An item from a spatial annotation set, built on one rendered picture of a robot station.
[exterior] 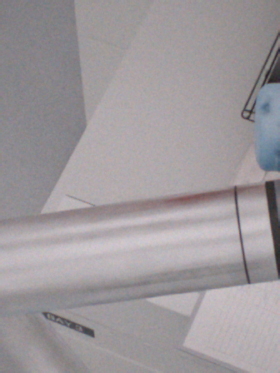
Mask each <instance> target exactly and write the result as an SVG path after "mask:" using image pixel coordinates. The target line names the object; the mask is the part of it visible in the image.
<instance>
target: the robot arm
mask: <svg viewBox="0 0 280 373"><path fill-rule="evenodd" d="M254 144H255V157H256V163H257V165H258V167H259V168H260V169H262V170H264V171H266V172H279V173H280V83H270V84H268V85H265V86H264V87H262V88H261V89H260V90H259V92H258V94H257V100H256V108H255V125H254ZM271 281H280V179H279V180H274V181H269V182H254V183H248V184H242V185H236V186H224V187H218V188H212V189H206V190H200V191H188V192H182V194H176V195H170V196H158V197H153V198H146V199H140V200H133V201H123V202H116V203H110V204H103V205H97V206H86V207H80V208H74V210H67V211H56V212H50V213H44V214H38V215H32V216H20V217H14V218H8V219H2V220H0V373H92V372H91V371H90V370H89V369H88V368H87V367H86V366H85V365H84V364H83V363H82V361H81V360H80V359H79V358H78V355H77V354H76V353H75V352H74V351H73V350H72V349H71V348H70V347H69V345H68V344H67V343H66V342H65V340H64V339H63V338H62V337H61V335H60V334H59V333H58V332H57V331H56V330H55V329H54V328H53V327H52V325H51V323H50V322H49V321H48V319H47V318H46V317H45V316H44V314H43V312H49V311H61V310H67V309H75V308H81V307H88V306H94V305H101V304H107V303H113V302H120V301H133V300H140V299H147V298H153V297H160V296H172V295H179V294H186V293H193V292H199V291H210V290H211V289H218V288H225V287H232V286H244V285H251V284H257V283H264V282H271Z"/></svg>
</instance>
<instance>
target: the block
mask: <svg viewBox="0 0 280 373"><path fill-rule="evenodd" d="M267 174H268V172H266V171H264V170H262V169H260V168H259V167H258V165H257V163H256V157H255V144H254V141H251V144H250V147H249V148H248V150H247V152H246V154H245V156H244V158H243V160H242V164H241V166H240V168H239V170H238V172H237V175H236V178H235V180H234V182H233V186H236V185H242V184H248V183H254V182H264V181H265V179H266V175H267Z"/></svg>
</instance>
